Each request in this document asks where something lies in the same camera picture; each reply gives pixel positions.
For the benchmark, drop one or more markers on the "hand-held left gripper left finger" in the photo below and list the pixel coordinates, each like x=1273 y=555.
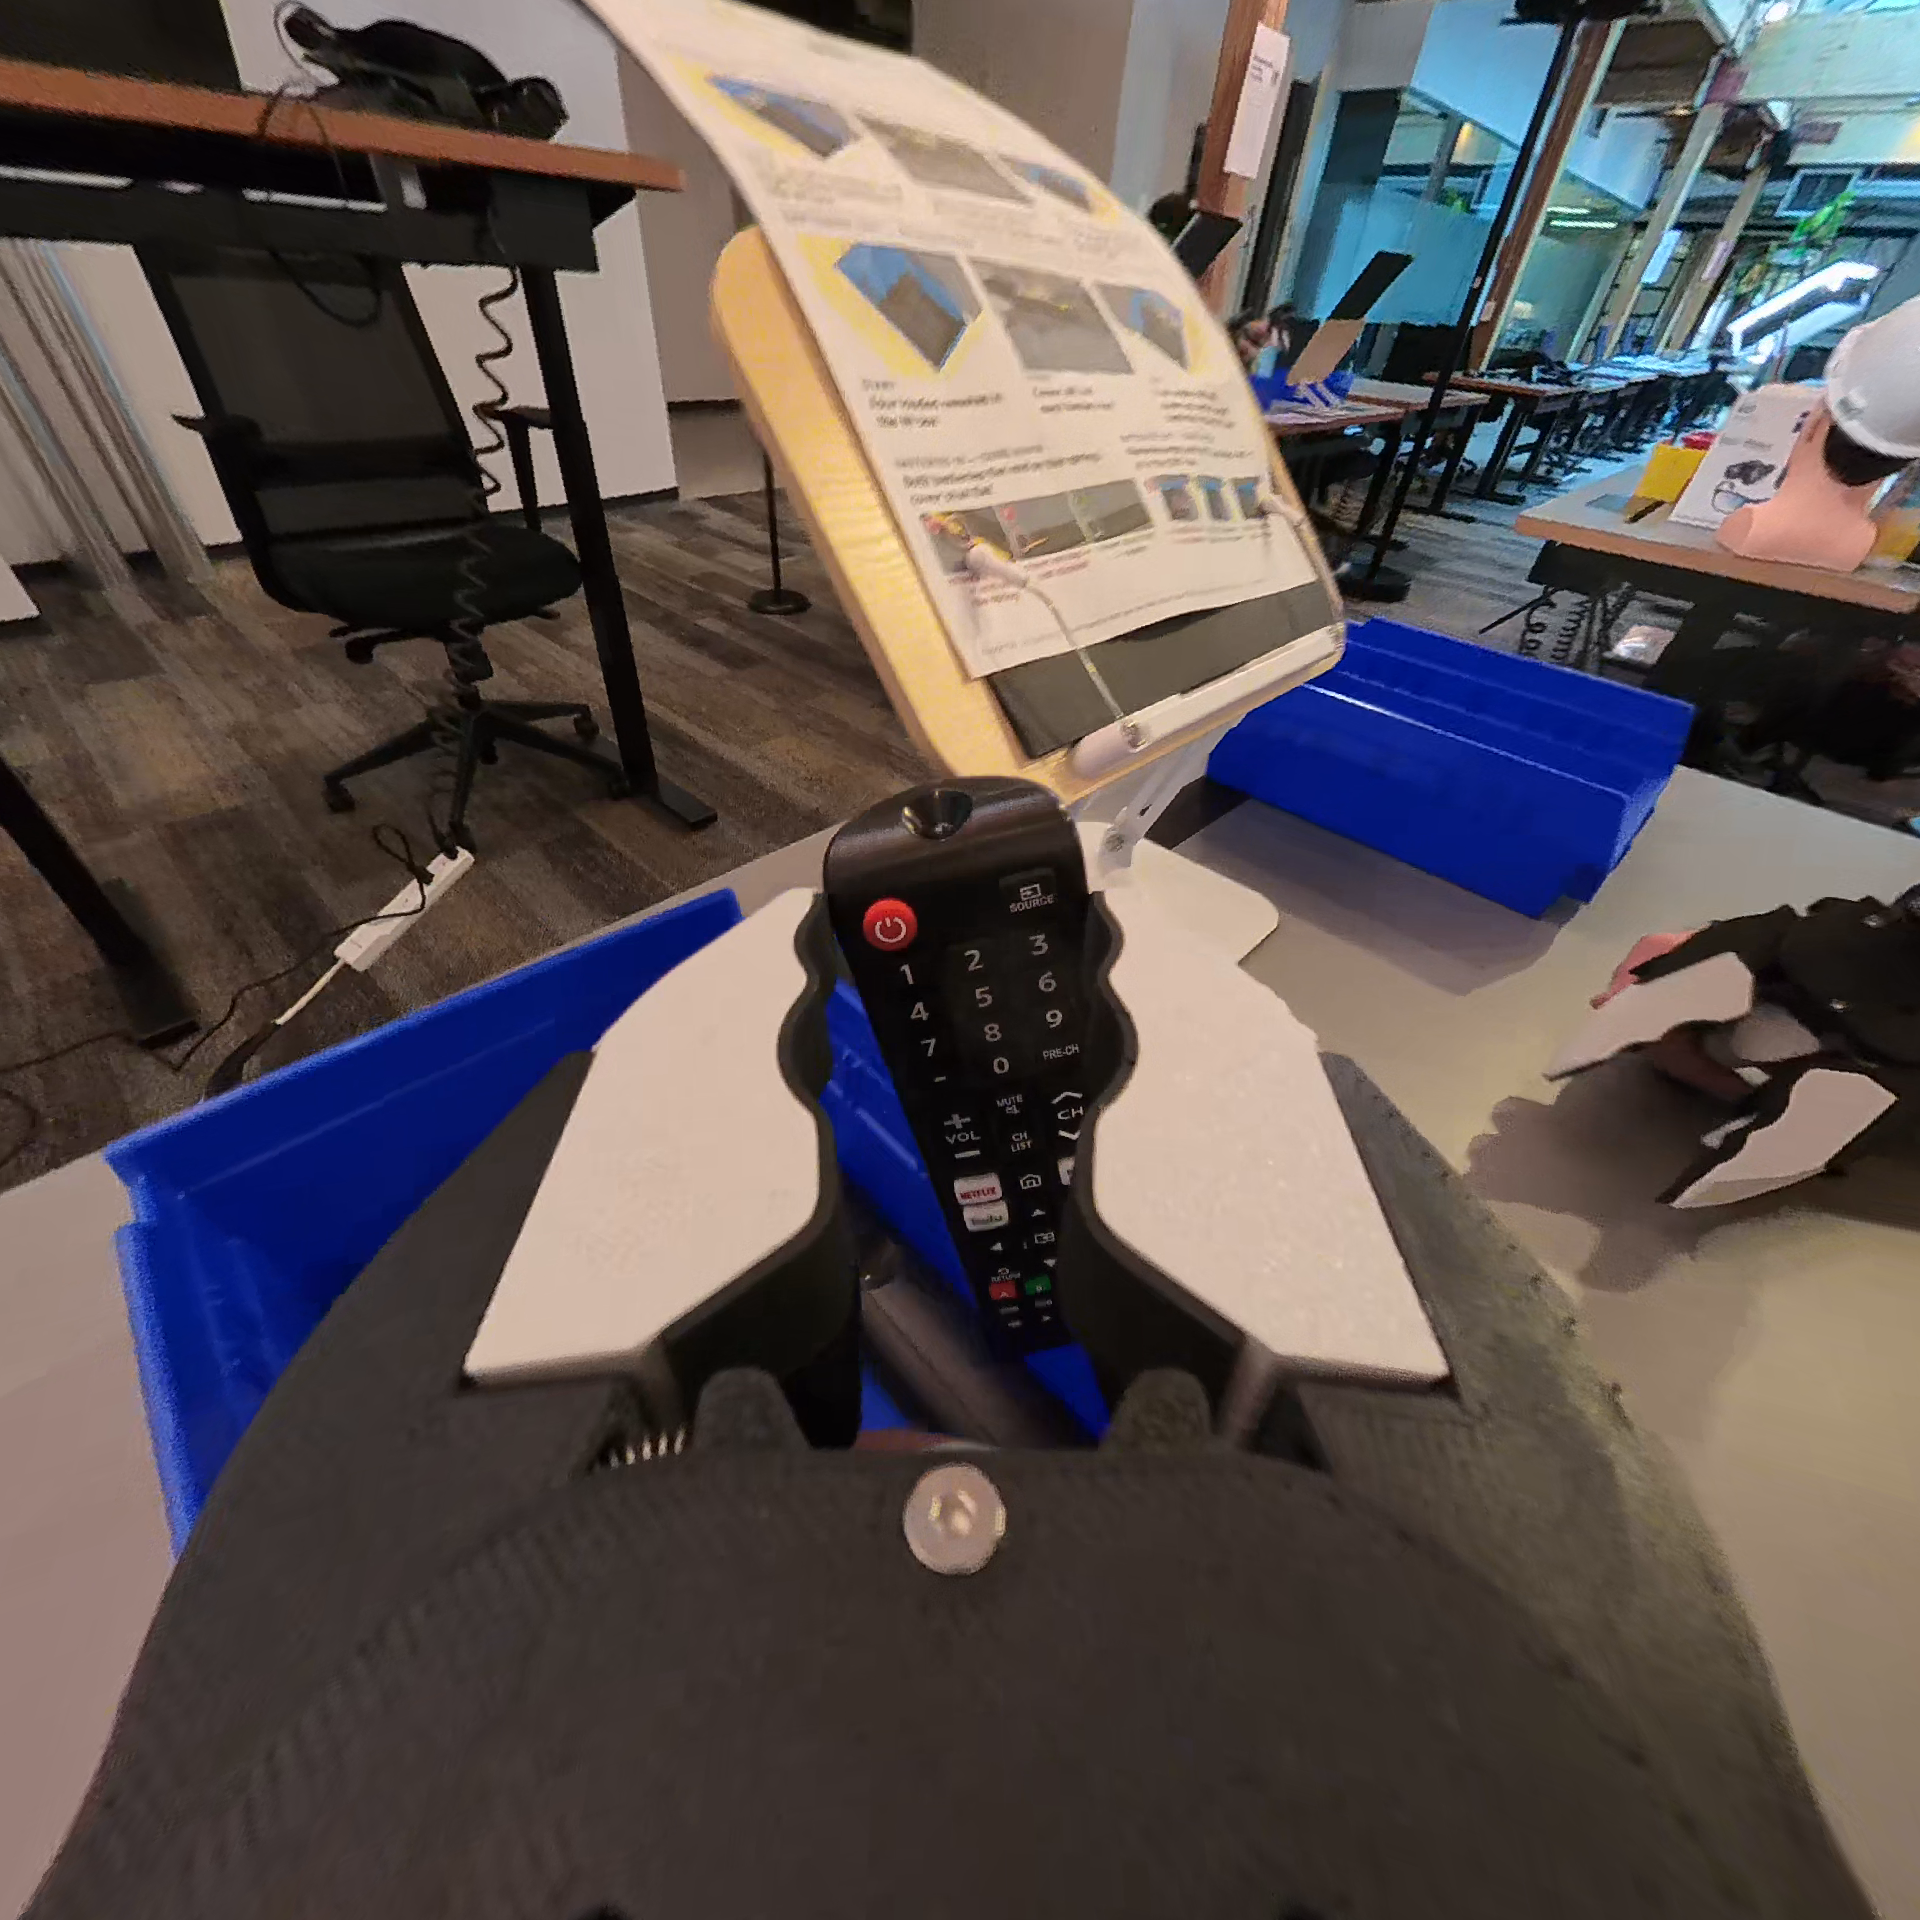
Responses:
x=660 y=1185

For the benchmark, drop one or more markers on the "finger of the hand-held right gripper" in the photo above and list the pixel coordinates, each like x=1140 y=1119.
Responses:
x=1806 y=1132
x=1666 y=1021

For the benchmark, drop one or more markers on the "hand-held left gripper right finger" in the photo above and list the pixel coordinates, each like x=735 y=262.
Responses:
x=1259 y=1185

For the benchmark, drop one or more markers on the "blue plastic bin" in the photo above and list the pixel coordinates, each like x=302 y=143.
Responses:
x=1425 y=765
x=299 y=1170

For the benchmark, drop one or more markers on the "grey desk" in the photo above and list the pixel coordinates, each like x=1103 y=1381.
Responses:
x=1425 y=989

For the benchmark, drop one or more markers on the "brown top standing desk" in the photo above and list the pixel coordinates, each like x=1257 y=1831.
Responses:
x=299 y=126

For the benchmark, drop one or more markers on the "white power strip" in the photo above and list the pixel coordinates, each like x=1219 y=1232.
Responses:
x=406 y=909

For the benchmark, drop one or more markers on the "pink mannequin head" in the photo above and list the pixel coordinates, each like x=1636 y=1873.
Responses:
x=1799 y=533

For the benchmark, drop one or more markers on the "wooden top table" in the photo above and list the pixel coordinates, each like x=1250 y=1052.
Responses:
x=1589 y=523

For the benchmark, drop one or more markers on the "white product box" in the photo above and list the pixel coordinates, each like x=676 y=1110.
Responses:
x=1725 y=480

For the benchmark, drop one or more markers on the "black pole stand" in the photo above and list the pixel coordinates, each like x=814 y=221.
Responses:
x=1374 y=576

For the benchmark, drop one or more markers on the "yellow box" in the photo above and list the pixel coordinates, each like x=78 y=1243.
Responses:
x=1674 y=471

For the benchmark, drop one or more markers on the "black table leg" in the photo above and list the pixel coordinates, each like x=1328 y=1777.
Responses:
x=601 y=600

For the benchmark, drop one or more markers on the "black floor stand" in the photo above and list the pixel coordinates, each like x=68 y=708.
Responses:
x=778 y=602

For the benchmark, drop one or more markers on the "white hard hat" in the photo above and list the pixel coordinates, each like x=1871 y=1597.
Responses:
x=1884 y=373

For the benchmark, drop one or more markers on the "row of work tables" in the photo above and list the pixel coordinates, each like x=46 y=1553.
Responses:
x=1499 y=393

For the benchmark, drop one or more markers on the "white paper notice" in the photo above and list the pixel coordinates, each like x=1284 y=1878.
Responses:
x=1257 y=105

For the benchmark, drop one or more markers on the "printed instruction sheet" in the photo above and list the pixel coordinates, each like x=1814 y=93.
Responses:
x=929 y=180

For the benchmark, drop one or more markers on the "black headset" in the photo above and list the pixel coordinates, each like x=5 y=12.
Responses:
x=419 y=67

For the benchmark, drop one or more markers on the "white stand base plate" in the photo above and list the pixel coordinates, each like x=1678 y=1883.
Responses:
x=1200 y=909

